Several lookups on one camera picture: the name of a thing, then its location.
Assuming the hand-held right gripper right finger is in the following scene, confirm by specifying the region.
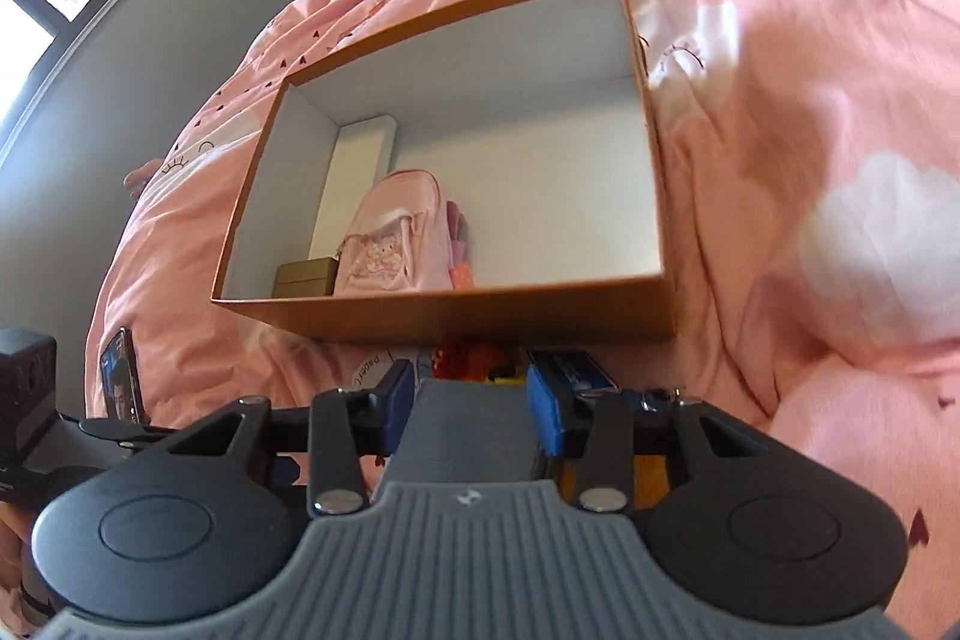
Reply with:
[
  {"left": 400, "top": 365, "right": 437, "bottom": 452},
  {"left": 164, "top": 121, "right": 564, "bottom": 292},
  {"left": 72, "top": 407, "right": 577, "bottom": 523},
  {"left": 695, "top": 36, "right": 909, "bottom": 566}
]
[{"left": 525, "top": 364, "right": 787, "bottom": 513}]

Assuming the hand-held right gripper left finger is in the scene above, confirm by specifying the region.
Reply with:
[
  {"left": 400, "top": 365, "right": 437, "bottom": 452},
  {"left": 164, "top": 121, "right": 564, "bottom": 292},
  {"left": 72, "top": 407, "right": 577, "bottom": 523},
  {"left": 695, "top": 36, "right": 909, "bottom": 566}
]
[{"left": 154, "top": 359, "right": 417, "bottom": 517}]

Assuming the grey box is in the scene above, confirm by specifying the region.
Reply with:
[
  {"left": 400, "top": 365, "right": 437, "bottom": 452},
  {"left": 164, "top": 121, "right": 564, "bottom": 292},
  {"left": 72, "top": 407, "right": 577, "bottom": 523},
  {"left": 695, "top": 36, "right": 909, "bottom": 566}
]
[{"left": 405, "top": 380, "right": 542, "bottom": 485}]

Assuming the orange cardboard box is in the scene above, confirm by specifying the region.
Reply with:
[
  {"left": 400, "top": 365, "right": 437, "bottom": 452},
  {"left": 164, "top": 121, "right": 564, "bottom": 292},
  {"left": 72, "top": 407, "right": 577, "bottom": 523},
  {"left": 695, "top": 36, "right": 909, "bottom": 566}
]
[{"left": 210, "top": 0, "right": 676, "bottom": 345}]

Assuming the small orange charm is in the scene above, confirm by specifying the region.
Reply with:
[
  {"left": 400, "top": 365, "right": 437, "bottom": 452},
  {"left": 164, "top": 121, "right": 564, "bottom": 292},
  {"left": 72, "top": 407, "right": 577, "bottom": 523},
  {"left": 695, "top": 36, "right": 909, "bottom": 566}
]
[{"left": 448, "top": 239, "right": 475, "bottom": 290}]

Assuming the small brown box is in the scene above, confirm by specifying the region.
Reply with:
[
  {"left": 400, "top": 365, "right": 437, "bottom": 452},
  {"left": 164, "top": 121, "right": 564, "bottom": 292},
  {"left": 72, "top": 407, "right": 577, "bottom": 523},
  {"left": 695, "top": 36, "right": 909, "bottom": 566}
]
[{"left": 271, "top": 257, "right": 340, "bottom": 298}]

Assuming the pink mini backpack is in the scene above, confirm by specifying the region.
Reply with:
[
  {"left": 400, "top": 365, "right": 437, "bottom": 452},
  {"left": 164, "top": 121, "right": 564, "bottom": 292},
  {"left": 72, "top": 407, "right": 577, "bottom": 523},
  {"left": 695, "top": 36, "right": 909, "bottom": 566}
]
[{"left": 334, "top": 169, "right": 460, "bottom": 295}]

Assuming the long white box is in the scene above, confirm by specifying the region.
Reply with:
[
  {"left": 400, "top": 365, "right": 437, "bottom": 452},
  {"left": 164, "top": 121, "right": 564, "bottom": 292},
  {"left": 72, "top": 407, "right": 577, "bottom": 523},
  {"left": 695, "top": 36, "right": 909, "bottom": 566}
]
[{"left": 307, "top": 115, "right": 398, "bottom": 259}]

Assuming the red orange toy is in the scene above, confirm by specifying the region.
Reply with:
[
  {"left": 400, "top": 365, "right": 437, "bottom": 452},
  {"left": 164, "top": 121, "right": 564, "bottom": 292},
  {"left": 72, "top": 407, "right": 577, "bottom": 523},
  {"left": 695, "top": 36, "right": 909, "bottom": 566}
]
[{"left": 433, "top": 340, "right": 518, "bottom": 382}]

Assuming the black smartphone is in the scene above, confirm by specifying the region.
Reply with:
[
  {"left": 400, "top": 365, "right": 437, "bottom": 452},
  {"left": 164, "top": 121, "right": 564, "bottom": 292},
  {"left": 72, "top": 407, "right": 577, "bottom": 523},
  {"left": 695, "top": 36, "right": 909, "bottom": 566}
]
[{"left": 100, "top": 326, "right": 145, "bottom": 423}]

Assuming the orange plush toy blue hat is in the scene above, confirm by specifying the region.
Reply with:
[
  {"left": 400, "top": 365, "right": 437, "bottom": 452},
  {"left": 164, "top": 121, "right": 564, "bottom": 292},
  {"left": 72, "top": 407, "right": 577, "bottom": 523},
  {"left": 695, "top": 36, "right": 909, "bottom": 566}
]
[{"left": 525, "top": 347, "right": 687, "bottom": 513}]

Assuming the person's foot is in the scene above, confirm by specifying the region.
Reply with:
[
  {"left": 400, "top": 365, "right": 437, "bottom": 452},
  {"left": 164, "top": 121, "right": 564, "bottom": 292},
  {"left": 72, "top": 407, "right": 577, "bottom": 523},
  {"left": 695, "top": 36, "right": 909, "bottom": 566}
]
[{"left": 124, "top": 158, "right": 162, "bottom": 199}]

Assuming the pink printed blanket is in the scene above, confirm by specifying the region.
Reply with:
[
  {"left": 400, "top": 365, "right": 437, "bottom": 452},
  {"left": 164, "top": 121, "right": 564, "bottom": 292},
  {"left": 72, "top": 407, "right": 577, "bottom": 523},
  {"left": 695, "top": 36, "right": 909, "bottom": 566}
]
[{"left": 90, "top": 0, "right": 960, "bottom": 640}]

